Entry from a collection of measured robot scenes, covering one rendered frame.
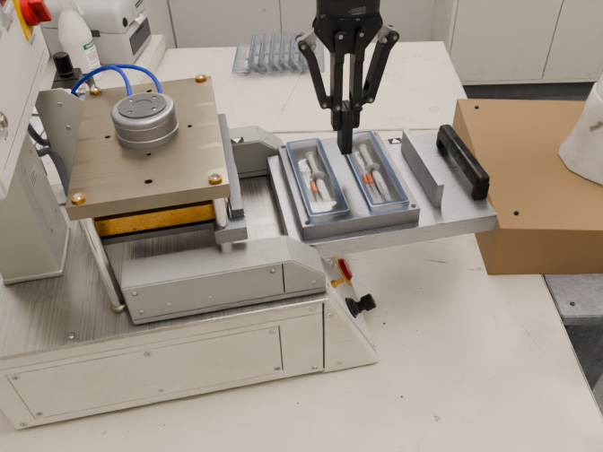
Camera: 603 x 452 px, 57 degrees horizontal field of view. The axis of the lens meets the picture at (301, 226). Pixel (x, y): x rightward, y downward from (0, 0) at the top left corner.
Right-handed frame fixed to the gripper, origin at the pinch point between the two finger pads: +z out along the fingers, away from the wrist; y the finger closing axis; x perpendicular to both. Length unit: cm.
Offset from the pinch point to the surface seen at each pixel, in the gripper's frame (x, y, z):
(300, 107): 63, 4, 33
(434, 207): -7.3, 11.7, 10.4
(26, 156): -0.9, -41.5, -2.1
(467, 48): 177, 104, 79
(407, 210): -9.8, 6.6, 8.0
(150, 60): 90, -35, 28
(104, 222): -11.1, -32.1, 2.0
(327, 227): -10.1, -4.7, 8.7
